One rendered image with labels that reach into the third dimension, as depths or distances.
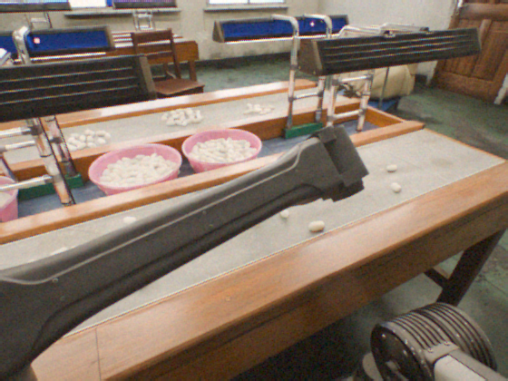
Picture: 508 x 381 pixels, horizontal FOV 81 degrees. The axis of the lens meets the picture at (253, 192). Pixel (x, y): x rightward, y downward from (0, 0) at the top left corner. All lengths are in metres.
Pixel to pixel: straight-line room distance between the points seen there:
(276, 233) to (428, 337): 0.35
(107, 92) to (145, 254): 0.38
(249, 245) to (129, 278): 0.46
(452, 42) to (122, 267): 1.02
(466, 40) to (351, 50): 0.44
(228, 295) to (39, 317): 0.37
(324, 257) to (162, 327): 0.32
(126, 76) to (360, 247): 0.55
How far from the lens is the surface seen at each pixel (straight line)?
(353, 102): 1.52
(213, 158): 1.01
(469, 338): 0.57
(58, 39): 1.13
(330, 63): 0.75
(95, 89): 0.57
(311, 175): 0.31
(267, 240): 0.67
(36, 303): 0.23
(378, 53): 0.86
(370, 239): 0.69
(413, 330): 0.54
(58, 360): 0.57
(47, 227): 0.83
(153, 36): 3.13
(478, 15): 5.11
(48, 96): 0.57
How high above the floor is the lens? 1.21
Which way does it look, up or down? 35 degrees down
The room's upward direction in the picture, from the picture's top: straight up
